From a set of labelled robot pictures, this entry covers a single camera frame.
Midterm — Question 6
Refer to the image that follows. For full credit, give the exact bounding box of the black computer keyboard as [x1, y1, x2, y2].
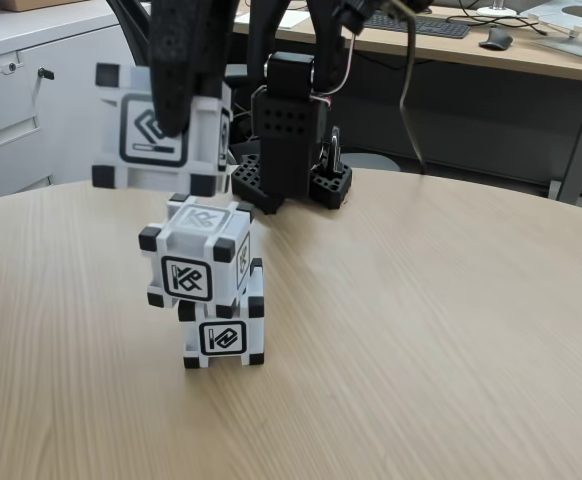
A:
[360, 12, 472, 40]

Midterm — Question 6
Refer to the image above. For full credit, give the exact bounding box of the grey round seat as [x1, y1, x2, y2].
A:
[343, 152, 402, 174]

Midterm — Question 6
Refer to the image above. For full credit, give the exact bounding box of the white round lamp base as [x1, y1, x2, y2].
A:
[475, 0, 520, 17]

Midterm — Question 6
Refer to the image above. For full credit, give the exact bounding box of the white drawer cabinet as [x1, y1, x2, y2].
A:
[0, 9, 148, 206]

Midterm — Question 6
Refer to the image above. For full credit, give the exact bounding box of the white red servo cable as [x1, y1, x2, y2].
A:
[313, 29, 358, 107]

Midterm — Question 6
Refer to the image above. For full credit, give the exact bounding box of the silver laptop stand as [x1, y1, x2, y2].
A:
[520, 0, 582, 61]

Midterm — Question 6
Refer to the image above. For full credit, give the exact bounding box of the white cube layered diamond symbol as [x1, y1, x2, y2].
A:
[90, 62, 235, 197]

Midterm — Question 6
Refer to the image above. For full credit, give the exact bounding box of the dark computer mouse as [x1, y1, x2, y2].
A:
[478, 27, 515, 51]

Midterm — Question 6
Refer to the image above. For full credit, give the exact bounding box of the dark camera cable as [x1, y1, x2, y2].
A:
[398, 12, 428, 175]

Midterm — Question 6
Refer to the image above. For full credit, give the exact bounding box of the white cube zigzag symbol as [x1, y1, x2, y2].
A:
[177, 257, 266, 371]

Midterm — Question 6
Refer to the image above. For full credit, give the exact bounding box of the black mesh office chair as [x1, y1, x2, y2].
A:
[105, 0, 265, 174]

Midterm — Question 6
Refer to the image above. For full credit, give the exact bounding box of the metal table clamp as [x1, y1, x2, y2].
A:
[320, 125, 346, 177]

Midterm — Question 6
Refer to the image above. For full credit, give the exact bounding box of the white cube crossed symbol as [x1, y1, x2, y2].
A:
[138, 193, 257, 320]

